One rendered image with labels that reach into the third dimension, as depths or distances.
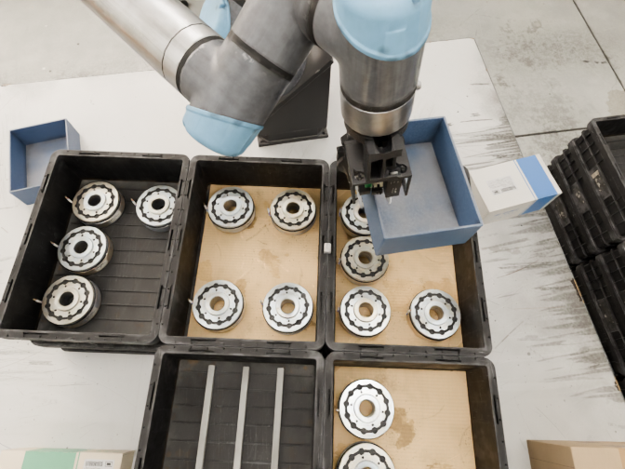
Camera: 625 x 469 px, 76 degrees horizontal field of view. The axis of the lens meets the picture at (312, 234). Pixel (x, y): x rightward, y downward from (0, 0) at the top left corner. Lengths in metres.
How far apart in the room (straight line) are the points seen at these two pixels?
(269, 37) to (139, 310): 0.67
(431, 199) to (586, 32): 2.42
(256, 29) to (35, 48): 2.52
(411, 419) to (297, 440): 0.22
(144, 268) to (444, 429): 0.69
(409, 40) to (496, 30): 2.47
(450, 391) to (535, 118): 1.81
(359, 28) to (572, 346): 0.96
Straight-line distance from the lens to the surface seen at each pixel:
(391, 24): 0.33
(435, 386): 0.88
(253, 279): 0.88
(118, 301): 0.95
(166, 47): 0.47
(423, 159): 0.74
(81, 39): 2.82
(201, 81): 0.44
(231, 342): 0.76
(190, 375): 0.87
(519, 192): 1.14
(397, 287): 0.89
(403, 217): 0.68
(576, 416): 1.14
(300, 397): 0.84
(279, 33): 0.41
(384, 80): 0.37
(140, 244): 0.98
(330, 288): 0.77
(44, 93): 1.53
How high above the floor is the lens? 1.67
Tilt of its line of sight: 67 degrees down
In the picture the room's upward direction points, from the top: 2 degrees clockwise
